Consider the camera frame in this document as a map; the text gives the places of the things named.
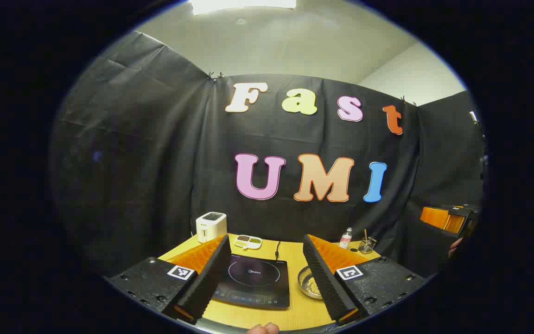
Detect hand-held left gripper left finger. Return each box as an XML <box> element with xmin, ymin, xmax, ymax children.
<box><xmin>105</xmin><ymin>234</ymin><xmax>232</xmax><ymax>325</ymax></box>

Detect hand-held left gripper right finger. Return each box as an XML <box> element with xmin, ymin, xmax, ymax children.
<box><xmin>303</xmin><ymin>234</ymin><xmax>430</xmax><ymax>326</ymax></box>

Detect pile of soybeans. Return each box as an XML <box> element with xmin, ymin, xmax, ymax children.
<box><xmin>305</xmin><ymin>277</ymin><xmax>323</xmax><ymax>297</ymax></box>

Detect steel pot with black handles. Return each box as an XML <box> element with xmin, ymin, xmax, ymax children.
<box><xmin>298</xmin><ymin>266</ymin><xmax>325</xmax><ymax>300</ymax></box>

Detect black induction cooktop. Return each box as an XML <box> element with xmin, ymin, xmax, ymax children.
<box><xmin>211</xmin><ymin>253</ymin><xmax>291</xmax><ymax>310</ymax></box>

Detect white toaster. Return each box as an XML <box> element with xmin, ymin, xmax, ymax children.
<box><xmin>196</xmin><ymin>212</ymin><xmax>227</xmax><ymax>244</ymax></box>

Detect glass jar with sticks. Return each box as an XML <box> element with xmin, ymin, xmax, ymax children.
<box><xmin>359</xmin><ymin>229</ymin><xmax>377</xmax><ymax>254</ymax></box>

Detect white divided dish of beans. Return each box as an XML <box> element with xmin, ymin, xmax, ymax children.
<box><xmin>233</xmin><ymin>235</ymin><xmax>263</xmax><ymax>250</ymax></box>

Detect dark metal stand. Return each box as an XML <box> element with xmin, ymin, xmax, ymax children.
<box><xmin>469</xmin><ymin>110</ymin><xmax>488</xmax><ymax>182</ymax></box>

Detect black backdrop cloth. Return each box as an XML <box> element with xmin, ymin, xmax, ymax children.
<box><xmin>49</xmin><ymin>30</ymin><xmax>485</xmax><ymax>279</ymax></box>

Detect ceiling light panel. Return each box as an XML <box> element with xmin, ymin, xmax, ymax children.
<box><xmin>189</xmin><ymin>0</ymin><xmax>298</xmax><ymax>16</ymax></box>

